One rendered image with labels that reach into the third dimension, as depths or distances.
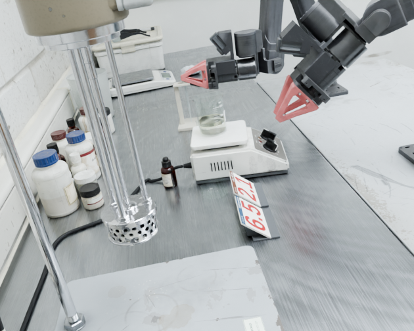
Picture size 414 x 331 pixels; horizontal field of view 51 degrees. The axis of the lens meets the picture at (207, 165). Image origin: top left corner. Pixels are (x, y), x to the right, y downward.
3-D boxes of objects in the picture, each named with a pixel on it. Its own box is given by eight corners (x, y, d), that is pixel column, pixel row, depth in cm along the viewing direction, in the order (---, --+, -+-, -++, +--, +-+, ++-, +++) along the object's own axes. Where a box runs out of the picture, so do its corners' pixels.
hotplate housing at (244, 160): (281, 148, 102) (278, 117, 99) (290, 175, 91) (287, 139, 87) (188, 161, 104) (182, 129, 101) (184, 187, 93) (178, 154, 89)
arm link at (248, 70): (232, 58, 114) (258, 54, 114) (231, 53, 119) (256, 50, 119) (234, 83, 117) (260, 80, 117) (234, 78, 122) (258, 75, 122)
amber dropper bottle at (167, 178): (171, 180, 96) (165, 152, 93) (180, 184, 94) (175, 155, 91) (161, 186, 94) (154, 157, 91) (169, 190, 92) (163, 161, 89)
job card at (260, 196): (260, 184, 89) (258, 165, 87) (269, 206, 81) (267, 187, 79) (230, 188, 89) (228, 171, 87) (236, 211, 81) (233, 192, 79)
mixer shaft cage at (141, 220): (160, 211, 58) (115, 16, 47) (161, 241, 52) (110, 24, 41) (109, 221, 58) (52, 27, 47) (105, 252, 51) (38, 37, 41)
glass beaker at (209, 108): (216, 125, 99) (210, 89, 95) (234, 131, 94) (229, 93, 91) (190, 136, 96) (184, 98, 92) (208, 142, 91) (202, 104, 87)
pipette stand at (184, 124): (206, 117, 129) (200, 75, 123) (206, 127, 122) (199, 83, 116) (179, 121, 130) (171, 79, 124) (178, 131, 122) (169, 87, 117)
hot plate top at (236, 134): (245, 122, 99) (244, 119, 99) (249, 144, 88) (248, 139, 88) (193, 129, 100) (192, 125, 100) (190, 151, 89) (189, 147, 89)
